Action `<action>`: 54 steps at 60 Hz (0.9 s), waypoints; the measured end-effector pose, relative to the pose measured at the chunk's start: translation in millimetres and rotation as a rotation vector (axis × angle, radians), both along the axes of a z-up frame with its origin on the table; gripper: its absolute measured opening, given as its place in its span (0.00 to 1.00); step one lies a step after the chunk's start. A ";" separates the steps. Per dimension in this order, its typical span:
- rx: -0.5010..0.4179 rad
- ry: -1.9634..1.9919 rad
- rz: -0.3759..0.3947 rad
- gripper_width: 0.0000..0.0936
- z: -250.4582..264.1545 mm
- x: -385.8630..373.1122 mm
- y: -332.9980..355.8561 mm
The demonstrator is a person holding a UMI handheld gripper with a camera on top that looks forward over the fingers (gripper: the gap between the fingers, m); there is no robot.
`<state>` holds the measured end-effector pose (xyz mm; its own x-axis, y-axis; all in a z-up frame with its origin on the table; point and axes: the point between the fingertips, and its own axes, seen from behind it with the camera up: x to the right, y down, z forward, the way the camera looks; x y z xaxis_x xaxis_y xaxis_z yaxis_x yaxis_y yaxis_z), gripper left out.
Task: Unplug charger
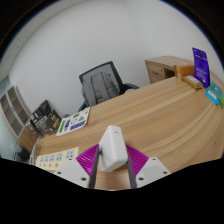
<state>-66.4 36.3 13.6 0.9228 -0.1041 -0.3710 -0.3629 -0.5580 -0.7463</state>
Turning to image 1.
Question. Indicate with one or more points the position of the black mesh office chair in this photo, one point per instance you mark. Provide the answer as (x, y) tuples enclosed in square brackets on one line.
[(110, 68)]

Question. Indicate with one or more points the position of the wooden side desk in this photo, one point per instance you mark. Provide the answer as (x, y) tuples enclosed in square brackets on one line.
[(158, 70)]

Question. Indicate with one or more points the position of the cream power strip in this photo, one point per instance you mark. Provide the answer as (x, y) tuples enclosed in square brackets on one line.
[(55, 158)]

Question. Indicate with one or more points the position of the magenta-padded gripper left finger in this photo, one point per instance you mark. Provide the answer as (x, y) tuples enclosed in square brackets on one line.
[(75, 170)]

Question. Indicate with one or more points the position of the wooden shelf cabinet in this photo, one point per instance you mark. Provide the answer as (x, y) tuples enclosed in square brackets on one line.
[(13, 113)]

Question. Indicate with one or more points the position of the orange box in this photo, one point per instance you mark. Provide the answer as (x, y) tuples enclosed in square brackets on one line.
[(184, 71)]

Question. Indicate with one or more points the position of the teal packet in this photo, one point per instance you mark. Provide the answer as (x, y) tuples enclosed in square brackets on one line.
[(211, 96)]

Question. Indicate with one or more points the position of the small black cardboard box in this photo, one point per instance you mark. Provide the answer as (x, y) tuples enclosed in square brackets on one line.
[(40, 111)]

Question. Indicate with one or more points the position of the printed sticker sheet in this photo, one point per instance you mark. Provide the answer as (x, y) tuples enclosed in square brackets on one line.
[(73, 122)]

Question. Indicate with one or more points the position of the small tan box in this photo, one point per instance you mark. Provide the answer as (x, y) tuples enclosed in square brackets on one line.
[(192, 82)]

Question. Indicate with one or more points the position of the purple packet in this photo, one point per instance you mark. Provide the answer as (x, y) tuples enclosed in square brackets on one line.
[(201, 68)]

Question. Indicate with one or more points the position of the grey backpack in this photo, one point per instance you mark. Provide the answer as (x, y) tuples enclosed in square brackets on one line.
[(100, 88)]

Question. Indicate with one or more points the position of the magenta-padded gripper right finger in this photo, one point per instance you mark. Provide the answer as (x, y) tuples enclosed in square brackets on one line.
[(150, 170)]

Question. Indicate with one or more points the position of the white charger block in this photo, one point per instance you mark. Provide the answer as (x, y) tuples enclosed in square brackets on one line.
[(113, 150)]

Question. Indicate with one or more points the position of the large black cardboard box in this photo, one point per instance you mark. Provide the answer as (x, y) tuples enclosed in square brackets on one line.
[(50, 124)]

